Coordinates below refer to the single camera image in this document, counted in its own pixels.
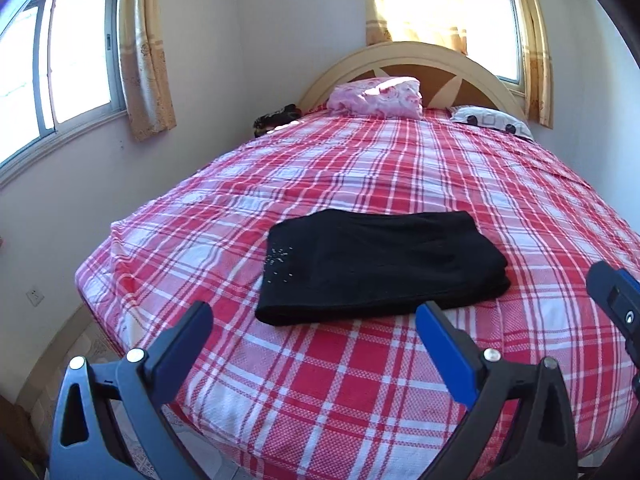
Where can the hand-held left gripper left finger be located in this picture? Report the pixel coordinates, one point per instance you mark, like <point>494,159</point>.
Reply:
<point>190,330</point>

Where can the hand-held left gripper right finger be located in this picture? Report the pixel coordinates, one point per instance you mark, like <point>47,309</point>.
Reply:
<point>445,350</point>

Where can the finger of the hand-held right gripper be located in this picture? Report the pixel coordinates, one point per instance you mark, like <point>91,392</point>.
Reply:
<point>612,295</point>

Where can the black pants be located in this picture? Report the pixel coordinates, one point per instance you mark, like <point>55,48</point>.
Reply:
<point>380,265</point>

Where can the bed with red plaid sheet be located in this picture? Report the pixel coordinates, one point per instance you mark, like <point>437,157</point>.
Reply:
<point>350,175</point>

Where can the white patterned pillow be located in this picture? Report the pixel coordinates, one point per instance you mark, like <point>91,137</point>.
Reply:
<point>487,117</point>

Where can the dark bundle beside bed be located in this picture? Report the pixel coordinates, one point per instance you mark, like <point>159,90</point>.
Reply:
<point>275,119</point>

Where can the narrow yellow curtain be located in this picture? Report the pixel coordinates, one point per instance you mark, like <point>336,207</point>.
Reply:
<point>537,60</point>

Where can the pink floral pillow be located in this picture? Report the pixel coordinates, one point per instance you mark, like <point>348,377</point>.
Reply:
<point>375,97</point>

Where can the yellow side window curtain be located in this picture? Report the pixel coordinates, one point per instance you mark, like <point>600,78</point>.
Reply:
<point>147,60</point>

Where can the window behind headboard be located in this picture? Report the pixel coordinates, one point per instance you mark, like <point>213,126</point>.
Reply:
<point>492,25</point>

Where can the beige wooden headboard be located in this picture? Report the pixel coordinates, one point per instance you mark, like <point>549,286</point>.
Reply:
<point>350,67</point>

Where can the large side window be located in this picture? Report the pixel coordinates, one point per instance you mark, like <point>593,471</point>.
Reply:
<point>80,50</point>

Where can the wide sunlit yellow curtain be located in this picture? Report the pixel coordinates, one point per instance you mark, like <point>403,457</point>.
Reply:
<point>415,5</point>

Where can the white wall socket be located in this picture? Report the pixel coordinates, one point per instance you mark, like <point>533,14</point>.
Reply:
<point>34,297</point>

